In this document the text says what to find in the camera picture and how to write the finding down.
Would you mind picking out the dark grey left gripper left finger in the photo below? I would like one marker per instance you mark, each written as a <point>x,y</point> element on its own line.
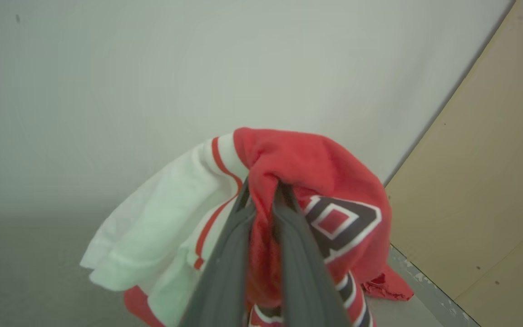
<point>225,272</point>

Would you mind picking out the red white lettered jersey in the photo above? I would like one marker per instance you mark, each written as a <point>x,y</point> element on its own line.
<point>316,172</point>

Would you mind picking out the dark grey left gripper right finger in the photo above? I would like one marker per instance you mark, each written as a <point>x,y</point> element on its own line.
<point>302,272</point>

